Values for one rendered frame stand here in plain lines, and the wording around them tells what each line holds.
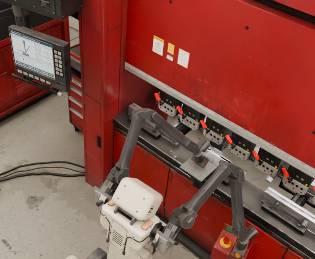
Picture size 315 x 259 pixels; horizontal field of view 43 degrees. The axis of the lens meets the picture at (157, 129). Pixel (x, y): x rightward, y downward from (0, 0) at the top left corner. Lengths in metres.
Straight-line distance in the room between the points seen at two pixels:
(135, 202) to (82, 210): 1.70
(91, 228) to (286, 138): 1.89
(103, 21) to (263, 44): 1.03
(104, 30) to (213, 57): 0.74
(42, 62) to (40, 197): 1.42
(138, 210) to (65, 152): 2.26
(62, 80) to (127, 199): 1.10
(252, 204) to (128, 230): 1.00
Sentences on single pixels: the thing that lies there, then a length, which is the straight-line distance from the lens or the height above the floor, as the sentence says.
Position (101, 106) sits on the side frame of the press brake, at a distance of 3.03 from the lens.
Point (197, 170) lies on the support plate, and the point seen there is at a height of 1.00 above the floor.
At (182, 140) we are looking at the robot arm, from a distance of 2.39.
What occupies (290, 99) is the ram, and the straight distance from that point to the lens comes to 2.26.
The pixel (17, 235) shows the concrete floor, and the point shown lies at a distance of 3.59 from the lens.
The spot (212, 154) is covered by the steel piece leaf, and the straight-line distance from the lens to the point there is 2.80.
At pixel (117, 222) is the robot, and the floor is 1.21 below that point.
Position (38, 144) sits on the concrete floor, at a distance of 4.28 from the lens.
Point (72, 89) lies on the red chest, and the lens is 3.94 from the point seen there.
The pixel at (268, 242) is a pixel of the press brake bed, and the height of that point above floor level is 0.71.
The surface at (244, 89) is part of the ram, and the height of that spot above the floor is 1.62.
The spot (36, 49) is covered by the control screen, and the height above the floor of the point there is 1.51.
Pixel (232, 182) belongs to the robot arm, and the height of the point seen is 1.31.
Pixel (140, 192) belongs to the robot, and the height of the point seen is 1.38.
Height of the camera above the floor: 2.91
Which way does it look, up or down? 41 degrees down
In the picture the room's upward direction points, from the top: 7 degrees clockwise
